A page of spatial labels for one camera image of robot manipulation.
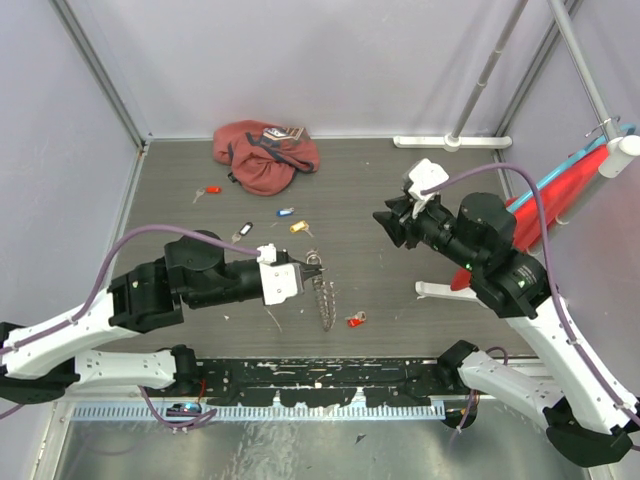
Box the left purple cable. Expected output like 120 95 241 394
0 224 279 431

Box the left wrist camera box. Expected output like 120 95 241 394
259 263 304 306

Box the key with red white tag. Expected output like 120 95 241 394
345 311 367 328

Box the red crumpled shirt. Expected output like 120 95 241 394
212 120 320 196

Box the white slotted cable duct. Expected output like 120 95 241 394
70 399 446 422

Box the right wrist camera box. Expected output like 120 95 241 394
403 158 449 219

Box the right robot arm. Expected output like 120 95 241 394
373 193 639 468

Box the key with yellow tag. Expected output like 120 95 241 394
289 220 314 237

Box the white rack base bar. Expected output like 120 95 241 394
393 135 513 152

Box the red cloth on hanger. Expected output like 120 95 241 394
449 144 611 292

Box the key with black tag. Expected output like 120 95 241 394
230 222 253 245

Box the key with blue tag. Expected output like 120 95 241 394
276 208 295 218

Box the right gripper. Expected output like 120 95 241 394
372 189 483 273

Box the grey rack pole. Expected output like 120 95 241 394
448 0 528 137

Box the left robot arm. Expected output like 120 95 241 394
1 230 322 405

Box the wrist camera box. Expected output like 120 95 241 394
259 263 304 306
403 158 449 219

